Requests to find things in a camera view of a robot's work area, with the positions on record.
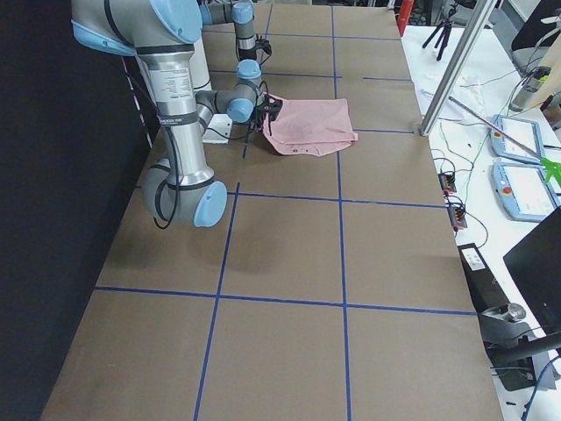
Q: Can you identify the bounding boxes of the upper orange black relay module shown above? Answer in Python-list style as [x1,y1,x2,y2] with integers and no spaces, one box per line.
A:
[437,173,457,196]

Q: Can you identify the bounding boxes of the upper blue teach pendant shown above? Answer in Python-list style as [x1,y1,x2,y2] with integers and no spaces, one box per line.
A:
[490,115,546,165]

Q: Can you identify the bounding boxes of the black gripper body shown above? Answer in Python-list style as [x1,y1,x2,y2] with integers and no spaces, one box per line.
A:
[251,104,268,128]

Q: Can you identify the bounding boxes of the black box with white label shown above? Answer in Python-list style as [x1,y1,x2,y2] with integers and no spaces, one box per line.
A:
[458,243,510,313]

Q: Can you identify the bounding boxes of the aluminium frame post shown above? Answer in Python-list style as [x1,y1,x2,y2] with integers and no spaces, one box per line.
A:
[420,0,496,137]

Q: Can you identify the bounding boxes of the black office chair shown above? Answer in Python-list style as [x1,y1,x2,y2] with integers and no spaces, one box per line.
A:
[511,1,560,74]

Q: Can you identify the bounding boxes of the blue cable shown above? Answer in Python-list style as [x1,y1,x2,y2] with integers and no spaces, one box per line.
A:
[521,350,561,421]

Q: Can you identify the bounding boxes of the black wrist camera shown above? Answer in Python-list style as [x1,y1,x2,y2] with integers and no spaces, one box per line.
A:
[255,34,272,56]
[262,96,284,122]

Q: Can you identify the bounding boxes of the pink Snoopy t-shirt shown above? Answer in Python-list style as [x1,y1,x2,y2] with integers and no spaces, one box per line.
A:
[262,97,359,157]

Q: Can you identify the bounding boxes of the lower blue teach pendant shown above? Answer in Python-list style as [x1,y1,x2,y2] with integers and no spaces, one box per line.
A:
[491,162,560,223]

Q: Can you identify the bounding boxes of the metal stand with green top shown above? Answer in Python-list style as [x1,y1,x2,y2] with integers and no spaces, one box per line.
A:
[448,96,561,183]

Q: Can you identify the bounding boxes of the clear water bottle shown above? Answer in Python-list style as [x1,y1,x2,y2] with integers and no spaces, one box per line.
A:
[509,66,551,112]

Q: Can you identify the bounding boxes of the blue teach pendant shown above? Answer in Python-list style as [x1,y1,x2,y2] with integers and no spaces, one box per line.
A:
[490,115,546,165]
[491,162,560,223]

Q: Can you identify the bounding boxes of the lower orange black relay module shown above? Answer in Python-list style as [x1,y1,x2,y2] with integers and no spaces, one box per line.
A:
[447,203,467,232]

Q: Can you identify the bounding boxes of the orange black relay module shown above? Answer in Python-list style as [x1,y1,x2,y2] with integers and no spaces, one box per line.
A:
[447,203,467,232]
[437,173,457,196]

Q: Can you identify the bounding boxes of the black monitor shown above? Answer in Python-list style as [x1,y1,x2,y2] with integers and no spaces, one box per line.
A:
[503,209,561,333]

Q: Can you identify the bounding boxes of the red cylinder tube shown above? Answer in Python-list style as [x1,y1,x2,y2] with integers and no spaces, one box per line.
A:
[396,0,415,37]

